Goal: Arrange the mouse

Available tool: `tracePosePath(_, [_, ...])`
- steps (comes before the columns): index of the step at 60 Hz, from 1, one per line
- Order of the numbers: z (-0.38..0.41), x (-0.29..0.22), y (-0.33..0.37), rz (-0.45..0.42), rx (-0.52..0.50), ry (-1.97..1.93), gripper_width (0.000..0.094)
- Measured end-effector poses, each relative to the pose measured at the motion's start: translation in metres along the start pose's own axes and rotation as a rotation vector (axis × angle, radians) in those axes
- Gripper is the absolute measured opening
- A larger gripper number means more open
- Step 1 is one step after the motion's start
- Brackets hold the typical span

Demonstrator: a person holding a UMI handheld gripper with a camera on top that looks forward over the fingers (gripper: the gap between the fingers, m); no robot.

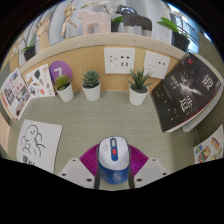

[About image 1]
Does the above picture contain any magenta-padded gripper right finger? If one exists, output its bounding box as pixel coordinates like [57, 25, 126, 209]
[128, 144, 171, 189]

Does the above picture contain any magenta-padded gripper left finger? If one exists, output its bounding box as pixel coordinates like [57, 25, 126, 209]
[57, 143, 99, 190]

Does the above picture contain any blue and white computer mouse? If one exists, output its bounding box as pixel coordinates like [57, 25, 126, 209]
[96, 135, 131, 185]

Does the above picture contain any white mouse pad with drawing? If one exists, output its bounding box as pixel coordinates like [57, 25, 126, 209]
[15, 118, 63, 174]

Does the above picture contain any colourful food sticker sheet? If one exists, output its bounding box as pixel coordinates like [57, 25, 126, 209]
[193, 124, 224, 164]

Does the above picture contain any spiky succulent in white pot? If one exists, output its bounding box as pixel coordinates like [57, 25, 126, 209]
[126, 68, 153, 107]

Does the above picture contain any yellow-green succulent in white pot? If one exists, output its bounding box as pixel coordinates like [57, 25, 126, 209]
[54, 74, 75, 103]

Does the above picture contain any peach notebook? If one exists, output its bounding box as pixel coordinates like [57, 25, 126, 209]
[0, 113, 11, 153]

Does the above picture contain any rosette succulent in white pot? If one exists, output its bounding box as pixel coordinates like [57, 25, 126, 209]
[81, 69, 102, 102]

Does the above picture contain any white sheet with cartoon stickers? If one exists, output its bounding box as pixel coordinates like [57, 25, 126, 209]
[23, 63, 56, 99]

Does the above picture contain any red-edged photo magazine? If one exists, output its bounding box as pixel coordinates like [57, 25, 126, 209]
[0, 67, 33, 121]

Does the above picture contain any purple round sign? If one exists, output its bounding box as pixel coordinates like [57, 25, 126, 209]
[48, 60, 74, 85]

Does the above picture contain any wooden desk ledge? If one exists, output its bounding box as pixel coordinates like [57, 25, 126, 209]
[18, 32, 186, 93]

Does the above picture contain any white orchid in black pot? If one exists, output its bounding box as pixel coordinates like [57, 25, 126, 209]
[79, 0, 124, 33]
[11, 34, 38, 63]
[156, 9, 191, 53]

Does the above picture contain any dark horse figure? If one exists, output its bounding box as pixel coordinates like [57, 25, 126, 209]
[114, 4, 153, 38]

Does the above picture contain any pink horse figure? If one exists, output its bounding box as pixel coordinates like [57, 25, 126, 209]
[77, 9, 112, 35]

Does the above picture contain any grey curtain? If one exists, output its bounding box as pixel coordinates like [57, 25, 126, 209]
[19, 0, 174, 58]

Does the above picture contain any white wall socket plate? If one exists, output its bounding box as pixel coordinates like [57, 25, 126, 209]
[103, 46, 137, 75]

